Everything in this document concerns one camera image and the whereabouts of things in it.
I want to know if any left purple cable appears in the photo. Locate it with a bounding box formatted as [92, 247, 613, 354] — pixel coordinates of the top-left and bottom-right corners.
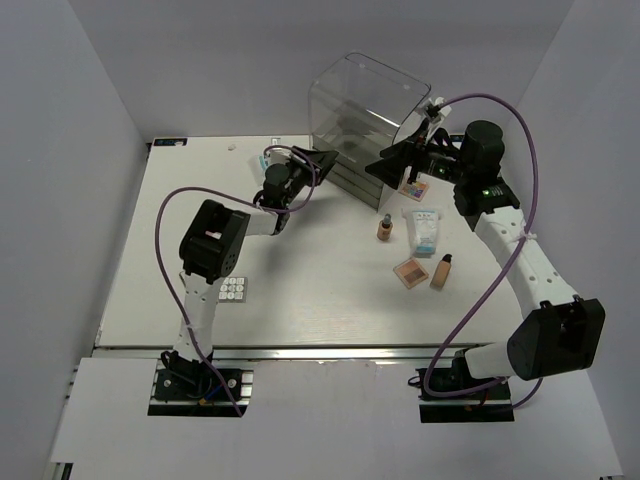
[155, 146, 321, 417]

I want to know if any colorful eyeshadow palette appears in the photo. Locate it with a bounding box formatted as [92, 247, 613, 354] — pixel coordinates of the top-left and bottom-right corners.
[398, 181, 429, 202]

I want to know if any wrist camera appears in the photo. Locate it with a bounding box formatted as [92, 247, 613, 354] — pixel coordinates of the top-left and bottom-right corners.
[422, 97, 451, 130]
[262, 145, 297, 169]

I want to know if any white blue tube pouch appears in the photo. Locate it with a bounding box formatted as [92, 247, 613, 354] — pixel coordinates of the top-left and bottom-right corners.
[402, 208, 441, 258]

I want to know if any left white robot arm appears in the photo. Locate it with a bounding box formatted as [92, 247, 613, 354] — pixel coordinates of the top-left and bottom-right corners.
[154, 145, 338, 399]

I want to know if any silver nine-pan palette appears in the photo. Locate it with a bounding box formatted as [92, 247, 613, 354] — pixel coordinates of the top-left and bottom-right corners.
[218, 277, 248, 303]

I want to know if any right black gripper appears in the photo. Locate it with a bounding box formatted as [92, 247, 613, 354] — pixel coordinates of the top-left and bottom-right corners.
[365, 119, 471, 191]

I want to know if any pink eyeshadow palette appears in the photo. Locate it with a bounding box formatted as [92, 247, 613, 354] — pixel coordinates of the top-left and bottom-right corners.
[393, 257, 429, 289]

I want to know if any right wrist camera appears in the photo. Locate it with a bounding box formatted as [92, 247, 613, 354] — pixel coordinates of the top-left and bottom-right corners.
[422, 97, 451, 130]

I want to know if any aluminium front rail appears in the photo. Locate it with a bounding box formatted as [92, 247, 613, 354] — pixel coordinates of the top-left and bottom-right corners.
[213, 346, 438, 361]

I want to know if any left blue table label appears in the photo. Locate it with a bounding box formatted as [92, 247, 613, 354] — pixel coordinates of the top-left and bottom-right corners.
[152, 138, 188, 147]

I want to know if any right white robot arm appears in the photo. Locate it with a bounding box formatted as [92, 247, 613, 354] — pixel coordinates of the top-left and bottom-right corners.
[365, 120, 605, 399]

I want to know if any beige foundation bottle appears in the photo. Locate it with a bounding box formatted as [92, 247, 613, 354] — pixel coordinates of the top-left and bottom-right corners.
[430, 254, 452, 290]

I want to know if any clear acrylic makeup organizer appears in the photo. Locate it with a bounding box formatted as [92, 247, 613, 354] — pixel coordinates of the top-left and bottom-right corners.
[308, 52, 431, 210]

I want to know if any white cotton pad pack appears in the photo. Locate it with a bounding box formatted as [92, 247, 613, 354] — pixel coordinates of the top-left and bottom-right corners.
[248, 154, 268, 186]

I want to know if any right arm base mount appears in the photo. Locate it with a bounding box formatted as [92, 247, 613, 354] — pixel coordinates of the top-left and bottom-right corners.
[407, 368, 515, 424]

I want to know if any small foundation bottle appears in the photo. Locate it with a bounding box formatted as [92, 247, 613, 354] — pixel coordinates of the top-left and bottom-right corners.
[377, 214, 393, 241]

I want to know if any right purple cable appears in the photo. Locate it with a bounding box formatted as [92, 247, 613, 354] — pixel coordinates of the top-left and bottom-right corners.
[422, 92, 540, 411]

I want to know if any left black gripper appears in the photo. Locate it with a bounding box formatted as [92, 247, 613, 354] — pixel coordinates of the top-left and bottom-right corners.
[281, 146, 338, 208]

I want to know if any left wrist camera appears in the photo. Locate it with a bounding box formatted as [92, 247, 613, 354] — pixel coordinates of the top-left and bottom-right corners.
[262, 145, 297, 169]

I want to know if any purple cable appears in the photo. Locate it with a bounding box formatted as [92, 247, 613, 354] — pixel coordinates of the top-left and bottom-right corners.
[422, 92, 540, 411]
[155, 146, 321, 417]

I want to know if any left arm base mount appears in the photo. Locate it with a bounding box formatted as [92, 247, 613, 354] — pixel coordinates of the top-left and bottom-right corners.
[147, 351, 253, 418]

